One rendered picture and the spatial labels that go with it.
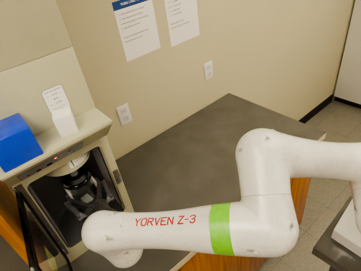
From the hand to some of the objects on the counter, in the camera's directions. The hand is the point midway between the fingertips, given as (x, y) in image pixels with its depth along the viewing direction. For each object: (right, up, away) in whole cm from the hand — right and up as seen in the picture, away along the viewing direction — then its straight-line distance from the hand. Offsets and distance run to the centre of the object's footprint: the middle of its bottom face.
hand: (80, 185), depth 108 cm
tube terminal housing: (-2, -19, +19) cm, 27 cm away
